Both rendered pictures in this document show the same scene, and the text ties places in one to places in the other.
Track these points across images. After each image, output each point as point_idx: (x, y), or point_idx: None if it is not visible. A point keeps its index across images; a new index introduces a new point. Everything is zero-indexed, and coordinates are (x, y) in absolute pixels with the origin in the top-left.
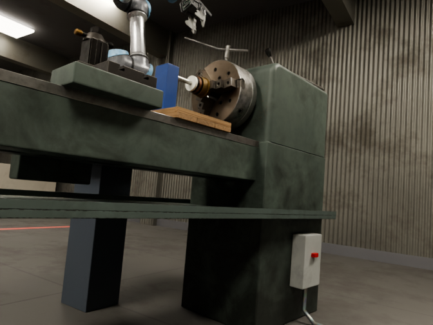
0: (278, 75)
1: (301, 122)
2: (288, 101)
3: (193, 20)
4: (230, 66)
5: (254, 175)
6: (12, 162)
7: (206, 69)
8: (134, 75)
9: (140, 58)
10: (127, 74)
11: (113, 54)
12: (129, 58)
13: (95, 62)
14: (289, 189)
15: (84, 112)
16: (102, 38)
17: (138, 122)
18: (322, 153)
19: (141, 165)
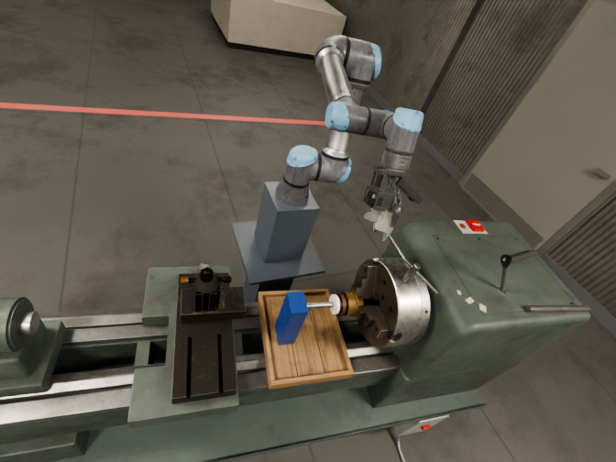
0: (465, 340)
1: (489, 356)
2: (473, 350)
3: (380, 212)
4: (395, 307)
5: (379, 382)
6: None
7: (379, 266)
8: (206, 396)
9: (332, 162)
10: (197, 398)
11: (292, 164)
12: (314, 167)
13: (203, 308)
14: (425, 391)
15: None
16: (211, 288)
17: None
18: (517, 361)
19: None
